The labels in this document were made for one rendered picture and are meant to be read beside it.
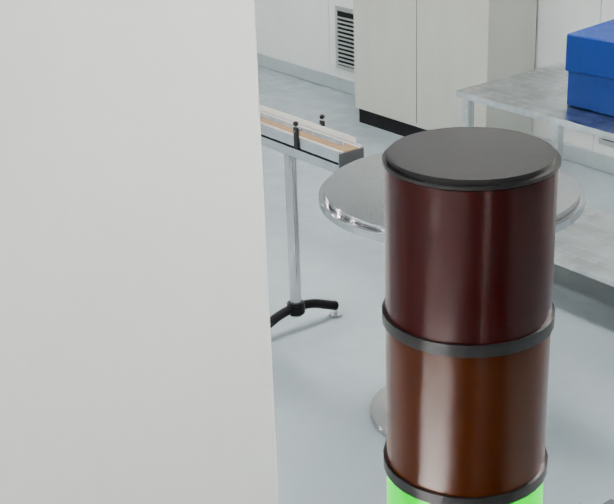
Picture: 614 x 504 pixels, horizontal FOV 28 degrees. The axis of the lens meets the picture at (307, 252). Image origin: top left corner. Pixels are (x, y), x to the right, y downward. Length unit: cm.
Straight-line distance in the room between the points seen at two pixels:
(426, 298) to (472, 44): 709
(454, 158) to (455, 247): 3
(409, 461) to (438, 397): 3
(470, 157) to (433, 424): 8
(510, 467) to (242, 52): 171
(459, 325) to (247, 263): 182
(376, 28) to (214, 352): 598
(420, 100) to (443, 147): 749
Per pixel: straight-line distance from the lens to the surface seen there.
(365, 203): 432
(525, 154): 35
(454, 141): 36
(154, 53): 196
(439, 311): 35
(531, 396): 37
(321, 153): 492
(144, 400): 214
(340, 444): 469
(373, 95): 818
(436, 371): 36
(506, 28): 743
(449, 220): 34
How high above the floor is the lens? 246
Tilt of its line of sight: 23 degrees down
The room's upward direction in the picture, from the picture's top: 2 degrees counter-clockwise
